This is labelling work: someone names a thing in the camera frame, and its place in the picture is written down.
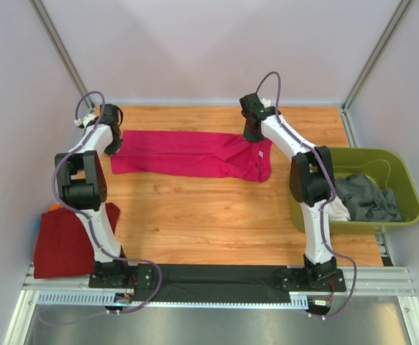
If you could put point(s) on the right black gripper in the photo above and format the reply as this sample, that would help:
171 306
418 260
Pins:
249 137

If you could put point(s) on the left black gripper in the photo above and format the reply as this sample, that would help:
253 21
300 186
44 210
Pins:
112 150

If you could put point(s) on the pink t-shirt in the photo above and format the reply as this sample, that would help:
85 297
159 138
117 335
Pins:
193 154

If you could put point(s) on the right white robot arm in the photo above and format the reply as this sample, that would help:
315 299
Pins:
311 184

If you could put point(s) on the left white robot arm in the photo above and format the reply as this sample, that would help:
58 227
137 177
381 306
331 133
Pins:
79 183

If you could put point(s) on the orange folded t-shirt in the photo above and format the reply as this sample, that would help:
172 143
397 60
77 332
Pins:
55 207

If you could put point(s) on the white t-shirt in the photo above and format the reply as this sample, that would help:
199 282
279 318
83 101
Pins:
337 211

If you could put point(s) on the dark red folded t-shirt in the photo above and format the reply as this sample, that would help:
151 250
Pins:
63 248

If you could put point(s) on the grey t-shirt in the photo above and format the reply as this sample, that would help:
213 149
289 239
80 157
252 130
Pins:
365 201

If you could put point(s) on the olive green plastic bin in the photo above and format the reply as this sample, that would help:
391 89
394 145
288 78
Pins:
386 170

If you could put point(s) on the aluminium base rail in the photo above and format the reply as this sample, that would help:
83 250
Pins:
322 293

